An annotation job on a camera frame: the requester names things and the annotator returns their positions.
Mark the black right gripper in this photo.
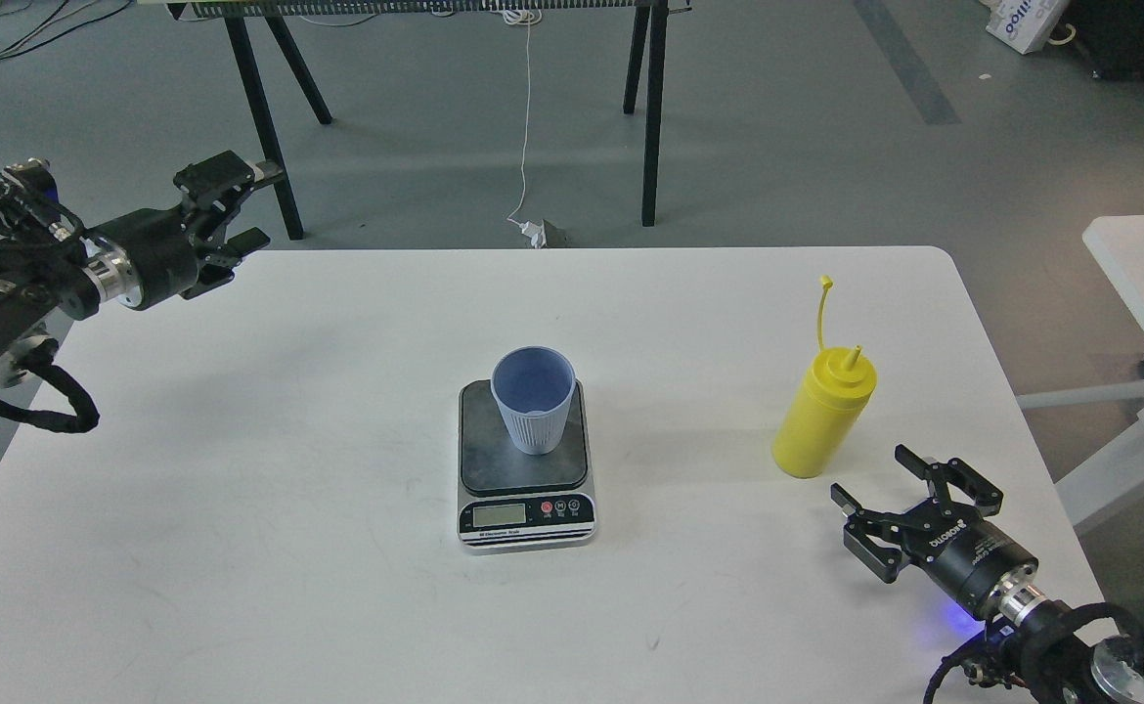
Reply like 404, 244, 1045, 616
831, 444, 1038, 620

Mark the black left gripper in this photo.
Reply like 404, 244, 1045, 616
84, 151, 286, 313

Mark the yellow squeeze bottle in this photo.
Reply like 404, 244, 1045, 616
771, 275, 879, 478

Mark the blue ribbed plastic cup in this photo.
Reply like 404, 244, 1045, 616
490, 346, 575, 456

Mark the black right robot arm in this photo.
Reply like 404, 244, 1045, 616
831, 445, 1144, 703

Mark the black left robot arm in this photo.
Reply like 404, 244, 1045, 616
0, 151, 286, 435

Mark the digital kitchen scale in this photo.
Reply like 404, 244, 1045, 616
455, 380, 598, 552

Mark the white power adapter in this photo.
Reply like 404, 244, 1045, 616
521, 220, 572, 250

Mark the black trestle table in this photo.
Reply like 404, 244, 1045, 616
170, 1, 678, 248

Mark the white cardboard box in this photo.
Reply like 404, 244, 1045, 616
985, 0, 1070, 55

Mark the white hanging cable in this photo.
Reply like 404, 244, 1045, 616
506, 10, 546, 231

